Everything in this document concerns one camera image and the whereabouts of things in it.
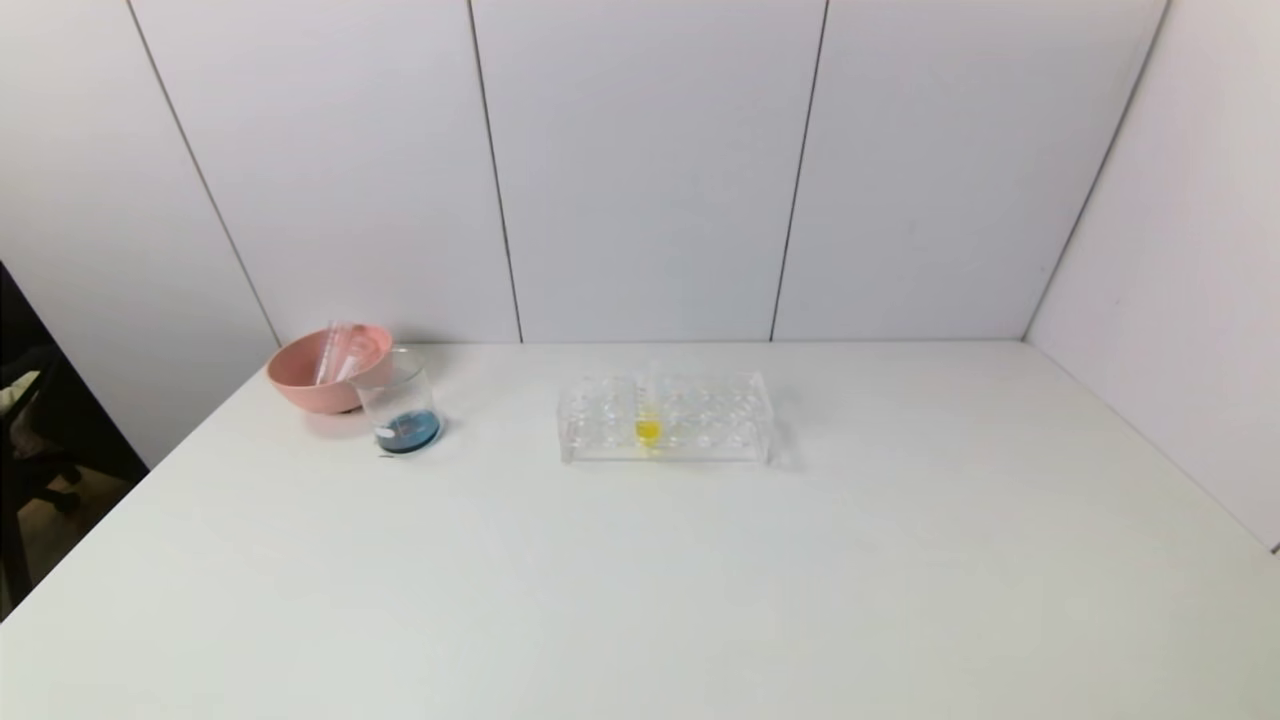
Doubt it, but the test tube with red pigment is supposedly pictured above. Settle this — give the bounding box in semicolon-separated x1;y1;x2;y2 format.
336;324;373;385

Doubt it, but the test tube with blue pigment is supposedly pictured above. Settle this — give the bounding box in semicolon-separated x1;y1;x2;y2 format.
314;320;347;387

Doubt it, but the test tube with yellow pigment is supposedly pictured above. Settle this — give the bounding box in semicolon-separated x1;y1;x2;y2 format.
633;357;664;454

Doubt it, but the clear acrylic test tube rack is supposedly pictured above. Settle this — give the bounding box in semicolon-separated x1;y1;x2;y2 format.
557;368;776;467

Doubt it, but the clear glass beaker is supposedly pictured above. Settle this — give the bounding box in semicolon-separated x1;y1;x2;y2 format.
350;346;443;458

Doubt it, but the pink plastic bowl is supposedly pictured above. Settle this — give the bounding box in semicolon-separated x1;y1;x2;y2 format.
266;323;394;415

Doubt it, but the black office chair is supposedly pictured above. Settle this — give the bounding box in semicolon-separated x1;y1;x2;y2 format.
0;345;87;601

